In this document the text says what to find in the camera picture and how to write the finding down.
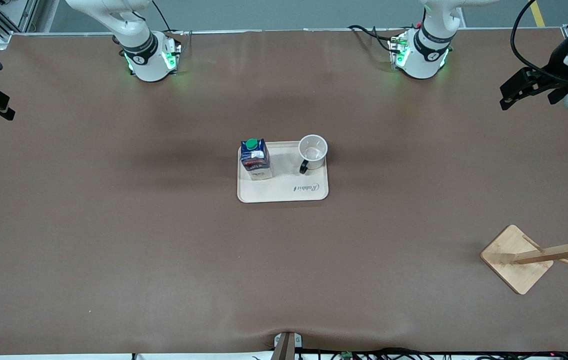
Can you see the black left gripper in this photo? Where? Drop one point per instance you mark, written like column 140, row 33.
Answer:
column 553, row 71

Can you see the blue milk carton green cap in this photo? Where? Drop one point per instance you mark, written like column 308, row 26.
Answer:
column 256, row 160

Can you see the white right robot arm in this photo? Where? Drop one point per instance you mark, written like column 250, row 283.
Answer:
column 139, row 50

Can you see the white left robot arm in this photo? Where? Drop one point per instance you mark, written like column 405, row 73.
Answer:
column 426, row 50

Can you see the wooden cup stand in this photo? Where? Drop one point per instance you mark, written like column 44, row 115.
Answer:
column 514, row 257

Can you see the beige plastic tray bear print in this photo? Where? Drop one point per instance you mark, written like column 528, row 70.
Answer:
column 289, row 192

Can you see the metal table edge bracket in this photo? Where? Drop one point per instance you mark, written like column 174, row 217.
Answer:
column 286, row 345

